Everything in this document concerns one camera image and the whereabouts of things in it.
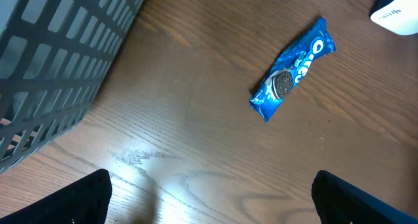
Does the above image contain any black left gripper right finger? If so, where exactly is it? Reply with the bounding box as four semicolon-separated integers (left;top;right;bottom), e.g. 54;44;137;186
312;170;417;224

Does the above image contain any grey plastic mesh basket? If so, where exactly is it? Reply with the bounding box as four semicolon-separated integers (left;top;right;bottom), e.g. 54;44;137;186
1;0;144;171

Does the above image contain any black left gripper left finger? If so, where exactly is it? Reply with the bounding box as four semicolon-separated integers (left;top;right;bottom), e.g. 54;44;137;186
1;168;112;224

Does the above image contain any blue oreo cookie pack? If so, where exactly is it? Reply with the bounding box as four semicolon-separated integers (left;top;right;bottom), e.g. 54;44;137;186
249;18;336;122

